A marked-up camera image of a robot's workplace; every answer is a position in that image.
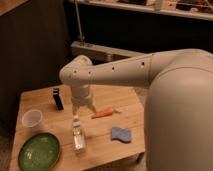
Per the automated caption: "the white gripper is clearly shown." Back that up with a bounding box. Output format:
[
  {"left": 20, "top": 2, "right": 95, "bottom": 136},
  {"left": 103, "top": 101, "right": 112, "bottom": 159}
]
[{"left": 70, "top": 85, "right": 97, "bottom": 118}]

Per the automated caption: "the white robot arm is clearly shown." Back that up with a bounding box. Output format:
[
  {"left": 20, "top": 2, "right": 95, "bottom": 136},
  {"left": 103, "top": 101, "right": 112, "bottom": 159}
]
[{"left": 60, "top": 49, "right": 213, "bottom": 171}]

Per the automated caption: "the black eraser block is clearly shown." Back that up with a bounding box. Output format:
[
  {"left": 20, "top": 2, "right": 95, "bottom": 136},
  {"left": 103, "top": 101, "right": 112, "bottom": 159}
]
[{"left": 53, "top": 88, "right": 64, "bottom": 110}]

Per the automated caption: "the white ceramic cup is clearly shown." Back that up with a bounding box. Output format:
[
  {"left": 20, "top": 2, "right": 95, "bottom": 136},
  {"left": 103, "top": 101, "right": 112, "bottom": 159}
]
[{"left": 21, "top": 109, "right": 43, "bottom": 132}]

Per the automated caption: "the orange carrot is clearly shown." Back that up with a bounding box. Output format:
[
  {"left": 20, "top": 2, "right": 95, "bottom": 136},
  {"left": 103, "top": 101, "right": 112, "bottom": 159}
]
[{"left": 91, "top": 108, "right": 122, "bottom": 119}]

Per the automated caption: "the clear plastic bottle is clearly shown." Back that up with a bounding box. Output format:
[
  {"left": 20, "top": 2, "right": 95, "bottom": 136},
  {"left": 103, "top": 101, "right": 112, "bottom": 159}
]
[{"left": 72, "top": 115, "right": 86, "bottom": 153}]

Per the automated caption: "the wooden table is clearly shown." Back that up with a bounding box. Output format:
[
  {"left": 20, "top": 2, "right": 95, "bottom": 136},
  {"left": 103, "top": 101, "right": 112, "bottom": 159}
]
[{"left": 18, "top": 86, "right": 145, "bottom": 171}]

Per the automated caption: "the blue sponge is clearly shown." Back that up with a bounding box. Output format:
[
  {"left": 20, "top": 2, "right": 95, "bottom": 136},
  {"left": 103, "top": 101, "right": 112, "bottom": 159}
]
[{"left": 111, "top": 127, "right": 132, "bottom": 143}]

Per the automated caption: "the green plate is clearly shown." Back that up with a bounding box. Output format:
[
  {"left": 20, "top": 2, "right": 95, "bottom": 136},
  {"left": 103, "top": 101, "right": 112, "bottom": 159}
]
[{"left": 18, "top": 132, "right": 60, "bottom": 171}]

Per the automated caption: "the metal pole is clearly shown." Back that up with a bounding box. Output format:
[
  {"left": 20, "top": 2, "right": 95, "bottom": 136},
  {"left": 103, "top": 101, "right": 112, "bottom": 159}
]
[{"left": 74, "top": 0, "right": 84, "bottom": 44}]

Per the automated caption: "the background shelf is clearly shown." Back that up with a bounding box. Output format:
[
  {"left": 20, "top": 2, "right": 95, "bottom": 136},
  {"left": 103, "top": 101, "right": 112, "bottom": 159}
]
[{"left": 68, "top": 0, "right": 213, "bottom": 21}]

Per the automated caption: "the metal rail base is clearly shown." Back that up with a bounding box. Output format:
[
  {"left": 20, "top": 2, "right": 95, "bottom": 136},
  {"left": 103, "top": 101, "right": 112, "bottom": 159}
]
[{"left": 70, "top": 41, "right": 141, "bottom": 62}]

